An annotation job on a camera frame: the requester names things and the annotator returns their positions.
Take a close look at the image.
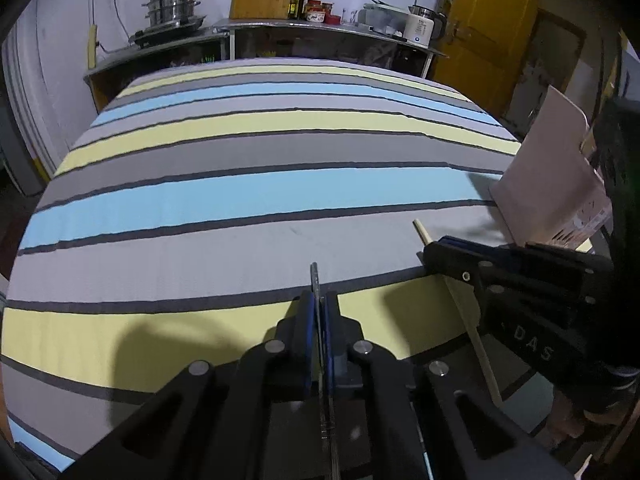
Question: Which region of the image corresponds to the stainless steel steamer pot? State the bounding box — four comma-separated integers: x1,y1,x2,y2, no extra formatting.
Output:
143,0,200,26

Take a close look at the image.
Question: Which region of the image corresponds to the low steel side shelf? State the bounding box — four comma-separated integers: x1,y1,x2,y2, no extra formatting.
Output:
84,29,230,112

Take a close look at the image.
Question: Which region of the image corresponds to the pink plastic utensil basket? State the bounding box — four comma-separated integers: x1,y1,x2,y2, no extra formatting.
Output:
490,87,612,250

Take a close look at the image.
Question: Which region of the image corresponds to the striped tablecloth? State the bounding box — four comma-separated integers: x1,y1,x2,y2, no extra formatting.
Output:
1,58,520,478

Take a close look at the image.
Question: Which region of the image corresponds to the yellow wooden door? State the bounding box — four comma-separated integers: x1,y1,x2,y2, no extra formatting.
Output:
433,0,539,118

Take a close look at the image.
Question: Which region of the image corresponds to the white electric kettle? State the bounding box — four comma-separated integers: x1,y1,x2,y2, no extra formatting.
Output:
404,6,448,47

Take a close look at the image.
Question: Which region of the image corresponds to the black induction cooker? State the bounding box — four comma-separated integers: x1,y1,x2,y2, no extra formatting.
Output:
128,15,205,48

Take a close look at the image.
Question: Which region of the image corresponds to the steel kitchen counter shelf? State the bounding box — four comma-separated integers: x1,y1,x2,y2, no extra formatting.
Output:
213,18,446,79

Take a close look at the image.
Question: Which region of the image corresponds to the red lidded jar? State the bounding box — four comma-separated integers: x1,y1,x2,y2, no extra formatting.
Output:
305,0,333,23

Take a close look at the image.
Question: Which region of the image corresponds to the beige wooden chopstick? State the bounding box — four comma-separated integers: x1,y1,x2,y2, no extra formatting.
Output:
412,219,503,408

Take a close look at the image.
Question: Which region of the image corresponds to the person's right hand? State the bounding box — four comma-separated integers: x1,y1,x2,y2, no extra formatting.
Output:
535,388,634,466

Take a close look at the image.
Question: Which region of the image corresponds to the white power strip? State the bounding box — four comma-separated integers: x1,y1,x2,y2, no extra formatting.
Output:
87,24,98,70

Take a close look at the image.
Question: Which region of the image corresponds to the clear plastic container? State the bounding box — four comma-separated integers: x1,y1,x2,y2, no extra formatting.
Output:
357,2,409,37

